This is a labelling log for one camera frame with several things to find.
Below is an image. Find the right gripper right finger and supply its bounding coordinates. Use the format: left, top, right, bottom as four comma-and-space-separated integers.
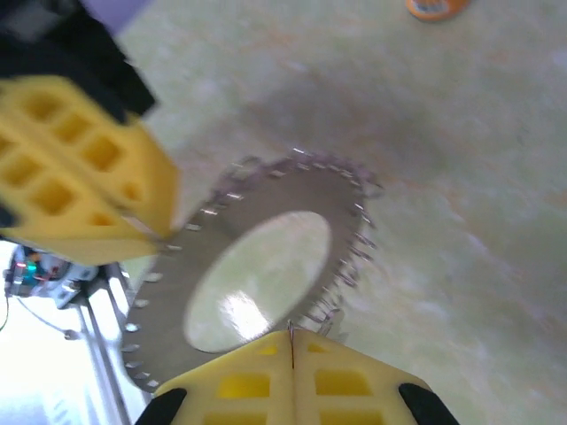
293, 329, 462, 425

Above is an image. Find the wide aluminium base rail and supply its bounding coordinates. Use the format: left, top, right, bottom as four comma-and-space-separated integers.
66, 260, 154, 425

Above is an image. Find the orange-capped pill bottle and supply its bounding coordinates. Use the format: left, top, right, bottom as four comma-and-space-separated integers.
405, 0, 471, 23

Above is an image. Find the green circuit board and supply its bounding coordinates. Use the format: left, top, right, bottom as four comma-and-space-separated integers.
4, 245, 97, 311

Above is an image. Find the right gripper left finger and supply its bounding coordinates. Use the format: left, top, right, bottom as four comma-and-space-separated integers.
136, 330, 296, 425

